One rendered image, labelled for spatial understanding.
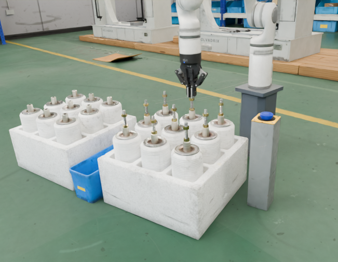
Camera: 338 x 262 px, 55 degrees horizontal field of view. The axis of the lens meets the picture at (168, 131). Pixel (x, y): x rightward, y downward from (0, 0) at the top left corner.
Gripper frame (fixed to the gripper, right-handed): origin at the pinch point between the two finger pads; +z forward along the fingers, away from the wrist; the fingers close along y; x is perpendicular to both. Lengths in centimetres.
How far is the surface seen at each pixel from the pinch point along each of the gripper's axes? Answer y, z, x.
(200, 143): 13.7, 10.7, -15.3
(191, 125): 2.4, 11.1, -4.0
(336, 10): -61, 5, 469
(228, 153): 18.6, 17.1, -6.0
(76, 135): -34.9, 15.1, -27.6
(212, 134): 14.7, 9.8, -9.6
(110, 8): -349, -15, 279
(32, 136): -54, 17, -35
